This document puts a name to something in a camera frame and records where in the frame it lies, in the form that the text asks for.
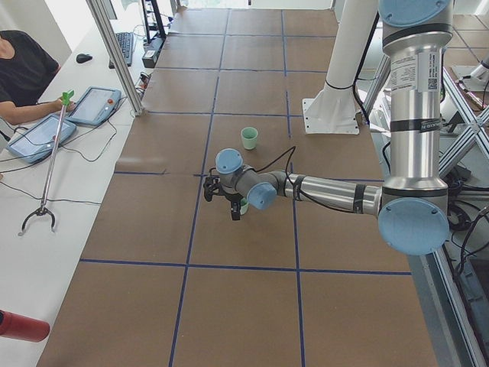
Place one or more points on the mint green cup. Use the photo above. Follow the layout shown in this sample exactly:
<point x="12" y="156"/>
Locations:
<point x="249" y="136"/>
<point x="243" y="206"/>

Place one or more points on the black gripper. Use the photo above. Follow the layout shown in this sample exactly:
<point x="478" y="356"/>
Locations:
<point x="232" y="199"/>

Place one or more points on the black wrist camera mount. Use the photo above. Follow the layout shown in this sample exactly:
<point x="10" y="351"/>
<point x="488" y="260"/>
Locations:
<point x="211" y="187"/>

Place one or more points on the green handled reacher grabber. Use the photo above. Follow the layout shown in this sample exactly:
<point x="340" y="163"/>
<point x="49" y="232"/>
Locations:
<point x="42" y="210"/>

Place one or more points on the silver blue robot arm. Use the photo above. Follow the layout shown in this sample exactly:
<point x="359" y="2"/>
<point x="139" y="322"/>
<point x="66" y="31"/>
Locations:
<point x="411" y="205"/>

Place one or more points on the aluminium frame post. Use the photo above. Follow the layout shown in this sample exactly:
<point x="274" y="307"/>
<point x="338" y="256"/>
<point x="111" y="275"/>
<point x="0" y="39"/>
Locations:
<point x="103" y="23"/>

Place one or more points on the black keyboard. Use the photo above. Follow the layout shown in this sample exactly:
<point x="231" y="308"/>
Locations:
<point x="125" y="41"/>

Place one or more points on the far blue teach pendant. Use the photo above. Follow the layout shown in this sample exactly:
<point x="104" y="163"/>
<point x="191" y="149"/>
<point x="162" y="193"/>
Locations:
<point x="95" y="106"/>

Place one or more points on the blue teach pendant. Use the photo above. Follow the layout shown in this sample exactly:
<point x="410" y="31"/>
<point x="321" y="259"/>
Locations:
<point x="95" y="106"/>
<point x="37" y="142"/>

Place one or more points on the near blue teach pendant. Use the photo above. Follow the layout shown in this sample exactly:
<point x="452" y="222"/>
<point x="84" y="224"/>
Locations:
<point x="37" y="142"/>

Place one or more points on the white pedestal column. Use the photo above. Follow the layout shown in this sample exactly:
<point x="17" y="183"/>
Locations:
<point x="333" y="111"/>

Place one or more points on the person in black shirt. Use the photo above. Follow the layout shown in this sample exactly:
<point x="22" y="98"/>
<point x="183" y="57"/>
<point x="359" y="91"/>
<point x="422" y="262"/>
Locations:
<point x="26" y="71"/>

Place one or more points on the red bottle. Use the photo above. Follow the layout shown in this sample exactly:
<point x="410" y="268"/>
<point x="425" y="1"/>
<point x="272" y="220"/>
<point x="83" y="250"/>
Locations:
<point x="16" y="326"/>

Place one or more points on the black computer mouse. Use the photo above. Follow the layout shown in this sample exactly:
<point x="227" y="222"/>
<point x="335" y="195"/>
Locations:
<point x="82" y="58"/>

